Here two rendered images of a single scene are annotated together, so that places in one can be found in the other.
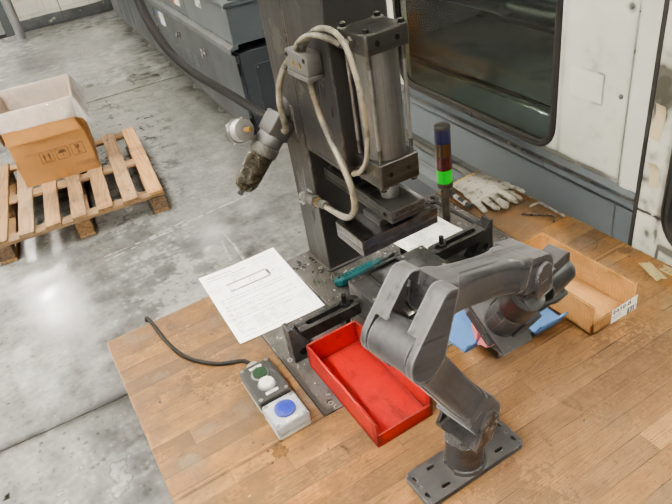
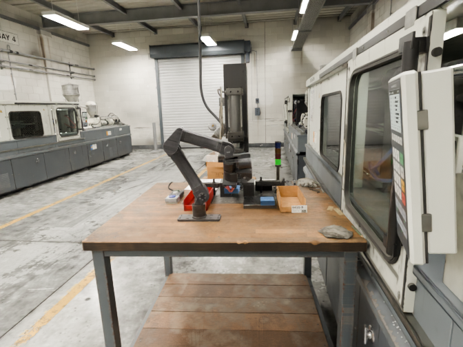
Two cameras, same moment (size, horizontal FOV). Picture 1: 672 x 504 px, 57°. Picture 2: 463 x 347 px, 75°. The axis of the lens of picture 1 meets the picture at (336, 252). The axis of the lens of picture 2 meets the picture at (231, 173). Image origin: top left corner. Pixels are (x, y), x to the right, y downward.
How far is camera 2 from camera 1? 1.12 m
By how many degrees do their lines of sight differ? 35
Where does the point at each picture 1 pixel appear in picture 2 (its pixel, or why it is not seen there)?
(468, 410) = (193, 185)
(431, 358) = (171, 146)
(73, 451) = not seen: hidden behind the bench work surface
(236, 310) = not seen: hidden behind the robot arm
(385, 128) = (231, 120)
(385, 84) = (233, 105)
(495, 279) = (205, 140)
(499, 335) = (225, 180)
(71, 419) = not seen: hidden behind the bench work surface
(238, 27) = (302, 144)
